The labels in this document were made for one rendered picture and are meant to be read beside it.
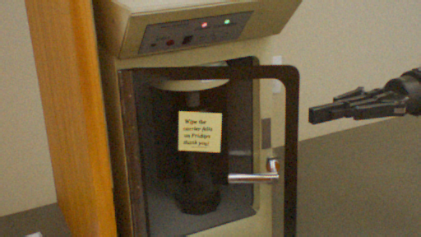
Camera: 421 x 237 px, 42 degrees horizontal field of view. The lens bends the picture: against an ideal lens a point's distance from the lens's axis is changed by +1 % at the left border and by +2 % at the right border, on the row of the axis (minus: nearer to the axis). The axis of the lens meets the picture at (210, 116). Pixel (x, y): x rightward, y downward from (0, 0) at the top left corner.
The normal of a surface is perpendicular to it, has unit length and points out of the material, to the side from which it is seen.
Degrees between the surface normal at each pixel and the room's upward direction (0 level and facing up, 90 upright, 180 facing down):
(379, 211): 0
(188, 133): 90
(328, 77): 90
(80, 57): 90
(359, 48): 90
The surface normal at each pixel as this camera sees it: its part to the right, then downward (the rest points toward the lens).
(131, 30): 0.33, 0.88
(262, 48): 0.43, 0.32
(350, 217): -0.04, -0.93
